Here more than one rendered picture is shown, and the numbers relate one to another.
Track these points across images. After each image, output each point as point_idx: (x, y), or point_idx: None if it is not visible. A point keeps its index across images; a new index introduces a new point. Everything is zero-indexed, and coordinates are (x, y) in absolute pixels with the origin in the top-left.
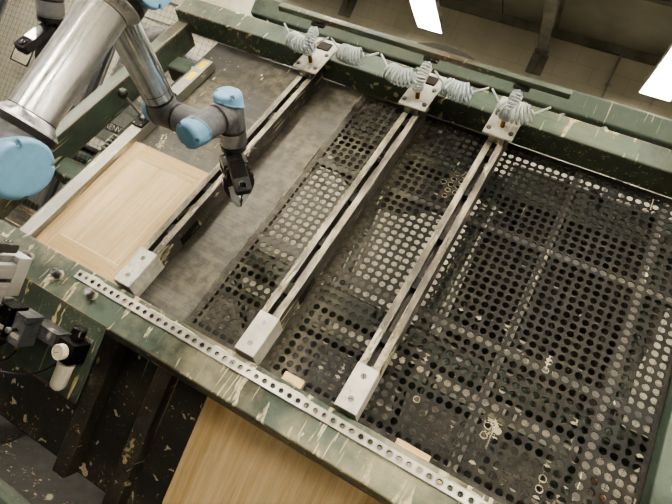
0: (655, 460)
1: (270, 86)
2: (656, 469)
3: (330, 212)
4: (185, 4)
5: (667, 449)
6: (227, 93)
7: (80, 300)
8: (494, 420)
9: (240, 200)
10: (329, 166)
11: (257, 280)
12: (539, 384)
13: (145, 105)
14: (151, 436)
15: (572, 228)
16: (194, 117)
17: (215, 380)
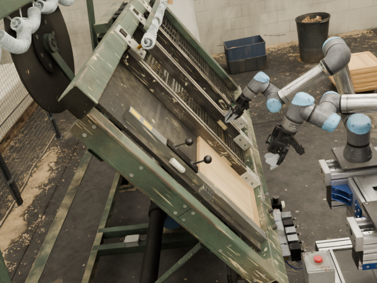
0: (217, 68)
1: (130, 84)
2: (220, 69)
3: None
4: (90, 92)
5: (217, 64)
6: (266, 75)
7: (268, 201)
8: (223, 94)
9: (227, 119)
10: (171, 86)
11: (224, 137)
12: None
13: (281, 105)
14: None
15: (166, 32)
16: (279, 89)
17: (257, 155)
